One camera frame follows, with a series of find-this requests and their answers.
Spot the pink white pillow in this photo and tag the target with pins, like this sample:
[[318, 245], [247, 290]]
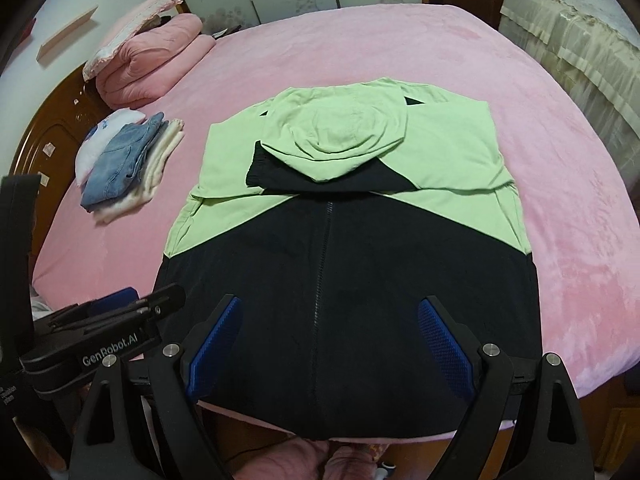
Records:
[[123, 30]]

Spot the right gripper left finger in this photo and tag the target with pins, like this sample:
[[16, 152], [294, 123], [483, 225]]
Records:
[[140, 419]]

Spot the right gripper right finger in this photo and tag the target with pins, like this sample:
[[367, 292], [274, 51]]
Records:
[[549, 439]]

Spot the brown wooden headboard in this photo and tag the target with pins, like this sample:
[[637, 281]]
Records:
[[50, 143]]

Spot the cream lace bedside cover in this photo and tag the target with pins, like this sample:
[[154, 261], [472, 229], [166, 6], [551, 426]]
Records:
[[591, 49]]

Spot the folded pink quilt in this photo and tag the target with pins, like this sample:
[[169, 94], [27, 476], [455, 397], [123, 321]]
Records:
[[150, 64]]

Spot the green and black hooded jacket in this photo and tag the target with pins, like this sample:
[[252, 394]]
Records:
[[331, 213]]

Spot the pink bed sheet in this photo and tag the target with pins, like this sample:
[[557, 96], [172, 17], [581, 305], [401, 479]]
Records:
[[579, 220]]

